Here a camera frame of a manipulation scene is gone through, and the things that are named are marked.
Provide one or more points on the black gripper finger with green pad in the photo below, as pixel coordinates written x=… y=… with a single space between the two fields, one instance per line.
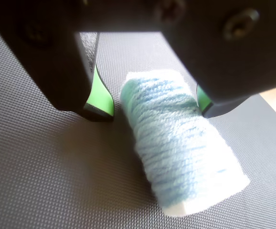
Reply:
x=52 y=71
x=224 y=59

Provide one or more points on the light blue yarn-wrapped block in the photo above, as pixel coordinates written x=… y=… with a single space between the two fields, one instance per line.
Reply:
x=176 y=143

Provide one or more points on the black textured mat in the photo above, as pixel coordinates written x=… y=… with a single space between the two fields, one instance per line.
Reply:
x=56 y=179

